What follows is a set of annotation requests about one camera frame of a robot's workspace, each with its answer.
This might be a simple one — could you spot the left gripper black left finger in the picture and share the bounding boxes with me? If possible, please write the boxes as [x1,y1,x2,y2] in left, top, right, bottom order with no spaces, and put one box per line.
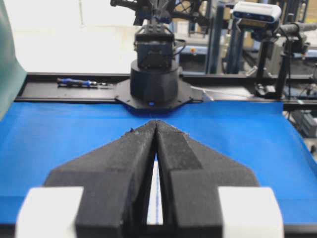
[15,119,157,238]

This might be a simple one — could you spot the white blue striped towel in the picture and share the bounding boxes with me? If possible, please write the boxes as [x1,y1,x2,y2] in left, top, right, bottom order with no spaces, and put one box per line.
[147,159,163,225]

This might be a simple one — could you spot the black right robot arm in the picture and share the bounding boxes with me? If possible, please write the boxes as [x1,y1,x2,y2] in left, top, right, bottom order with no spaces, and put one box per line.
[110,0,209,109]

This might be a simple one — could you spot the black camera stand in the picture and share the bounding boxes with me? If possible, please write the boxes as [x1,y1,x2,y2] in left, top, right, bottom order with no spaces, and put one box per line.
[255,22,317,100]

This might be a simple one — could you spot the black table frame rail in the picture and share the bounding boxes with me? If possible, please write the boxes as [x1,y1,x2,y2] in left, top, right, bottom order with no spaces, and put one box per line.
[15,73,317,111]

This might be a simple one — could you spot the blue handled screwdriver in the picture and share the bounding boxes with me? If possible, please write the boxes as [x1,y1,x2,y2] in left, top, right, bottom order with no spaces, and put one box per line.
[56,78,115,88]

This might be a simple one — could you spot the white blue depth camera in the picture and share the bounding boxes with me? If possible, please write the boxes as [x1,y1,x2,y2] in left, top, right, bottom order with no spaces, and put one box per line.
[232,1,282,28]

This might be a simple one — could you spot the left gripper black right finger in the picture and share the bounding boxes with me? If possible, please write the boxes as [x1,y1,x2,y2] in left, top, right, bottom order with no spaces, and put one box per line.
[155,119,285,238]

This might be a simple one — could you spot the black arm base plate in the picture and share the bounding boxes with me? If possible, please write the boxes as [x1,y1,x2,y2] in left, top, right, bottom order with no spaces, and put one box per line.
[114,79,203,110]

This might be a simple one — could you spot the blue table mat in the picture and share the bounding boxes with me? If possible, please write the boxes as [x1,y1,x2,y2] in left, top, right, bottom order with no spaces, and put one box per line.
[0,102,317,224]

